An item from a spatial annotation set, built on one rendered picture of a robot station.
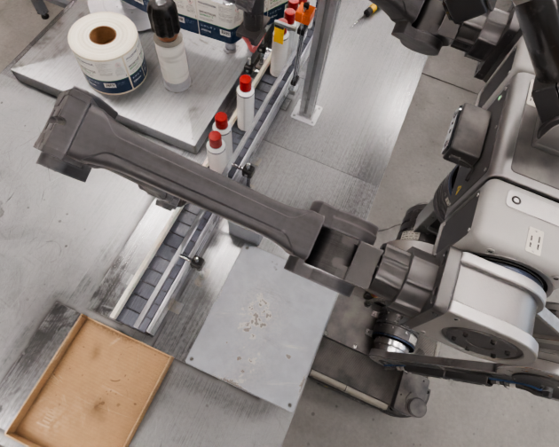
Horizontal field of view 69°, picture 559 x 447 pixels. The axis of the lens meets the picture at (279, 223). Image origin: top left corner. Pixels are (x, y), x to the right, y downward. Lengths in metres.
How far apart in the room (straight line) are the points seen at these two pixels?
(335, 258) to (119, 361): 0.76
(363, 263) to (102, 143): 0.34
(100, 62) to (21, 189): 0.44
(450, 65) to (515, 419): 2.12
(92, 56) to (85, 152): 0.91
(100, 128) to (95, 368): 0.79
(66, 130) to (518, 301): 0.54
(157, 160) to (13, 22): 2.85
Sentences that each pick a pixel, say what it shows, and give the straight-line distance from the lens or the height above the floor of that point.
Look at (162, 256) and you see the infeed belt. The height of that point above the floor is 0.88.
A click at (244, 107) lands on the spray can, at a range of 1.24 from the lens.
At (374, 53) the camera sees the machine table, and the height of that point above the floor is 0.83.
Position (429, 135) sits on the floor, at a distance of 2.66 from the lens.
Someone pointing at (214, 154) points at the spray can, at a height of 1.04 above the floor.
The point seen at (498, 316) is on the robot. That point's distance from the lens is 0.54.
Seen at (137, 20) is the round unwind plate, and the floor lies 0.89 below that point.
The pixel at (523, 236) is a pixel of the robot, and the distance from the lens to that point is 0.56.
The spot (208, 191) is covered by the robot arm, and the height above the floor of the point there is 1.52.
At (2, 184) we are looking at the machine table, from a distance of 1.47.
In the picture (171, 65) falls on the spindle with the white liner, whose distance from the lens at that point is 1.36.
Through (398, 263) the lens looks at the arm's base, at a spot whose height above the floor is 1.49.
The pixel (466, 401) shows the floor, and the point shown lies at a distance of 2.19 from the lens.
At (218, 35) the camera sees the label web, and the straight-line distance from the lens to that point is 1.52.
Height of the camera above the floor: 1.95
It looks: 66 degrees down
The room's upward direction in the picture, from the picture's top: 11 degrees clockwise
